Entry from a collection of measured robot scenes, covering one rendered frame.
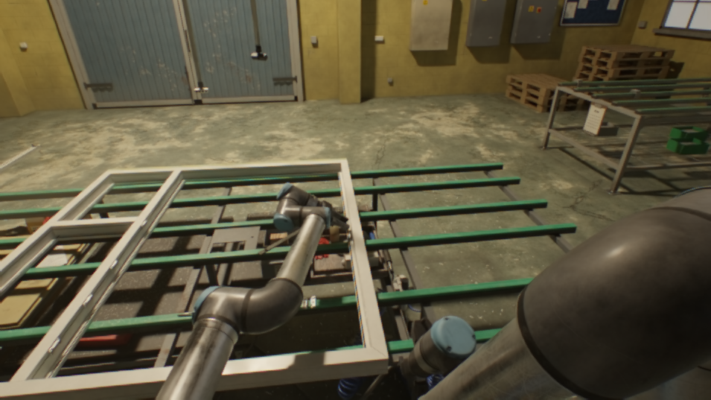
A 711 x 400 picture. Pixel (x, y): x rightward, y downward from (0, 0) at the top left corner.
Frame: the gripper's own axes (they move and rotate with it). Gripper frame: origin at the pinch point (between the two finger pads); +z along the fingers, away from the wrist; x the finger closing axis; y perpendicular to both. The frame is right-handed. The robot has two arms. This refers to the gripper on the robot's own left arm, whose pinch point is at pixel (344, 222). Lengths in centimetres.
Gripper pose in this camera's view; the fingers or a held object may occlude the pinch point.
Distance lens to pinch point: 171.3
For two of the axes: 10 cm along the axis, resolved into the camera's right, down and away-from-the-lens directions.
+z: 8.2, 4.7, 3.4
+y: 5.7, -7.6, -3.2
